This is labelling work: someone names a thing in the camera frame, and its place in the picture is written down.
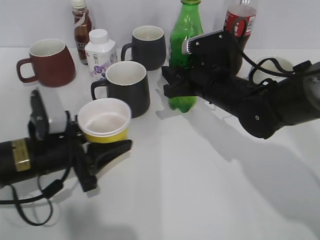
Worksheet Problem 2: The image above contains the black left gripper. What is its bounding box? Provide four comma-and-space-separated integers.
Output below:
37, 121, 132, 192

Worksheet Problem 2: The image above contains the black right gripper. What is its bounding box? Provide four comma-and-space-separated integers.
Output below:
161, 66, 220, 100

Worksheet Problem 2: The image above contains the yellow paper cup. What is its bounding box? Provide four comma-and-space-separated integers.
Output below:
77, 98, 132, 144

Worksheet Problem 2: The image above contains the green plastic soda bottle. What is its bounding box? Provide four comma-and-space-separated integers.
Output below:
168, 0, 204, 113

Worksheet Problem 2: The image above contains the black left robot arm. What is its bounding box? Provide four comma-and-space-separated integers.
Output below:
0, 122, 133, 193

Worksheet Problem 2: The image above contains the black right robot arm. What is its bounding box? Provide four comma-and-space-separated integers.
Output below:
161, 61, 320, 139

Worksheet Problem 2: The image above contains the dark grey mug rear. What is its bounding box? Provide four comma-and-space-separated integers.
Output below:
120, 25, 167, 71

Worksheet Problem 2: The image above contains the black mug front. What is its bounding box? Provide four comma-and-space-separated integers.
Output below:
90, 61, 151, 118

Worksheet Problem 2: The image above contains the white yogurt drink bottle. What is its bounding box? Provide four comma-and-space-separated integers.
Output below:
84, 29, 118, 81

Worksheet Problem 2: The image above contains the cola bottle red label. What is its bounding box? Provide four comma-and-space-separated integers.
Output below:
223, 4, 258, 75

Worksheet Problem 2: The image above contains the red ceramic mug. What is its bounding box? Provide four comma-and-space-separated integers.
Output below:
16, 38, 76, 88

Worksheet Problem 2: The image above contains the white mug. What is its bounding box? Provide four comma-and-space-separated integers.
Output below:
252, 55, 293, 84

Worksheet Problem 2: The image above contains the brown tea drink bottle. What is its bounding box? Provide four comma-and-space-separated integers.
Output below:
71, 0, 94, 65

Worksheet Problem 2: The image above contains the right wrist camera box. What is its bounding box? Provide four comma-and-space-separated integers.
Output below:
181, 30, 249, 75

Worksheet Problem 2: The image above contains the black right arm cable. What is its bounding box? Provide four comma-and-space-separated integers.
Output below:
231, 16, 320, 87

